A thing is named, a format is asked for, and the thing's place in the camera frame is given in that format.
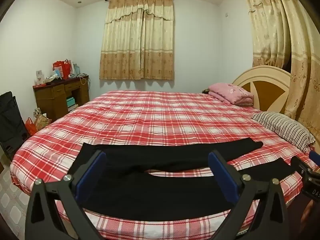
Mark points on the beige floral window curtain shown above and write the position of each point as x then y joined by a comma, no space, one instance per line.
137,40

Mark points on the beige floral long curtain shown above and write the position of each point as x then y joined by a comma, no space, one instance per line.
282,42

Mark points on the pink folded blanket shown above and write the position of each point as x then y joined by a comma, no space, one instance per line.
231,92

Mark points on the person's right hand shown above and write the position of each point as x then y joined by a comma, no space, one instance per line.
308,213

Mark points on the cream and brown headboard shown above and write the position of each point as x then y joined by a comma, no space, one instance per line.
265,85

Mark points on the red plastic bag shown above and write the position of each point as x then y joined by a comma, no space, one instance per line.
30,127

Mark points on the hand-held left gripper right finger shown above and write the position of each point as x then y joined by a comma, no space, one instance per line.
223,175

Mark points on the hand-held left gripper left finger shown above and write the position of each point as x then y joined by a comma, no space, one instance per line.
91,175

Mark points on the white greeting card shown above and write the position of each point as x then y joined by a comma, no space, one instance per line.
39,77

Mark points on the bed with red plaid sheet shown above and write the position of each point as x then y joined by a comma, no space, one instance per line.
150,115

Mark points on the patterned paper bag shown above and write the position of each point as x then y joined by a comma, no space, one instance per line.
42,120

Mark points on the teal boxes under desk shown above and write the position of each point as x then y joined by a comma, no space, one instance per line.
71,102

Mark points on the black pants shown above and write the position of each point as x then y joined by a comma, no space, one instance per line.
150,192

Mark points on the striped pillow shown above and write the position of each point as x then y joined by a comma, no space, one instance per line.
285,128

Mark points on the black folding chair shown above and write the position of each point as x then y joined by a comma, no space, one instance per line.
11,122

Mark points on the red gift bag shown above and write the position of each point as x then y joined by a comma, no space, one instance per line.
62,68

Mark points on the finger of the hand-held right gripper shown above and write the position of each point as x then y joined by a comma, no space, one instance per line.
301,166
314,157

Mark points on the wooden desk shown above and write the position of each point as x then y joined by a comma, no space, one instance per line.
60,95

